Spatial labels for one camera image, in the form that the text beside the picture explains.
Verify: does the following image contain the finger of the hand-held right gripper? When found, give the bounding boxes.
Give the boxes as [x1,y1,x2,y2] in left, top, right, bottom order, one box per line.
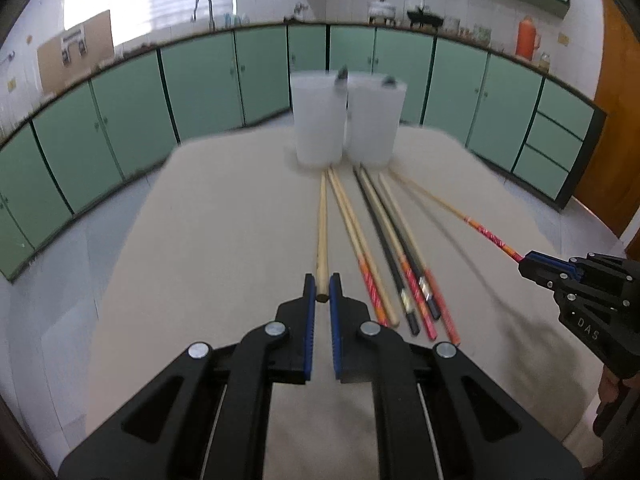
[518,259,583,295]
[524,252,640,286]

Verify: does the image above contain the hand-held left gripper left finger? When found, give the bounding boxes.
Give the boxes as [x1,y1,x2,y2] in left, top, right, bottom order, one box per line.
[59,272,317,480]

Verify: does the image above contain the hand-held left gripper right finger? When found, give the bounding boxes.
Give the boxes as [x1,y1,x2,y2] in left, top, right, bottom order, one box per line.
[328,272,585,480]

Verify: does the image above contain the wooden chopstick red orange end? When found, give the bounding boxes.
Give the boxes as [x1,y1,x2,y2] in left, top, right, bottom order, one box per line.
[388,169,525,263]
[326,171,388,327]

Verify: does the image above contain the plain wooden chopstick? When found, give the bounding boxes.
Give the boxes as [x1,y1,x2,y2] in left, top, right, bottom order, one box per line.
[330,167,400,327]
[316,172,331,303]

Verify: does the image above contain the black chopstick silver band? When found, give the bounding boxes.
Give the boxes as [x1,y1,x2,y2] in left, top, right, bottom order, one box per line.
[370,180,444,321]

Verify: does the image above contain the white plastic utensil holder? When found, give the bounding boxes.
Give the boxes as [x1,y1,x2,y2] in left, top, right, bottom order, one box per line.
[291,72,348,167]
[346,76,405,166]

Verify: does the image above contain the person's right hand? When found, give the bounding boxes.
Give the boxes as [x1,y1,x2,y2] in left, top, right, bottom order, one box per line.
[597,365,626,413]

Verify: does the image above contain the wooden door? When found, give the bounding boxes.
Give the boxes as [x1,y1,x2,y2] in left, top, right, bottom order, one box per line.
[572,0,640,256]

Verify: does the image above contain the green base cabinets with drawers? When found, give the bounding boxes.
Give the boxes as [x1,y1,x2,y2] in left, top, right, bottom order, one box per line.
[327,25,608,211]

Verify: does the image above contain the orange thermos flask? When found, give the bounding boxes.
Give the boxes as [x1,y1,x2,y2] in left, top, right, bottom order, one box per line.
[515,16,542,61]

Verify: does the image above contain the group of glass jars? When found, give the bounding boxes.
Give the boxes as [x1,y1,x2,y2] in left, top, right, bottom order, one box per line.
[445,17,493,43]

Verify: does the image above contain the green base kitchen cabinets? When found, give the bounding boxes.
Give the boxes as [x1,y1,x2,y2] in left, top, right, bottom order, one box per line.
[0,25,328,283]

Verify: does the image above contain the black wok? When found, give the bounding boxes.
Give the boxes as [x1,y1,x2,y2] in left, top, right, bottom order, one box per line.
[405,2,445,28]

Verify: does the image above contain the white cooking pot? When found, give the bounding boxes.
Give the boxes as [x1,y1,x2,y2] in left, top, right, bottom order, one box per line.
[367,0,398,26]

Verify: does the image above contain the chrome sink faucet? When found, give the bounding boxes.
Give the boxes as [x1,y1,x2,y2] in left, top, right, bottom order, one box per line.
[192,0,217,31]

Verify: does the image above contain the brown cardboard sheet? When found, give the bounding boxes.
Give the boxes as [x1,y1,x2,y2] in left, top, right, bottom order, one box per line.
[36,9,116,96]

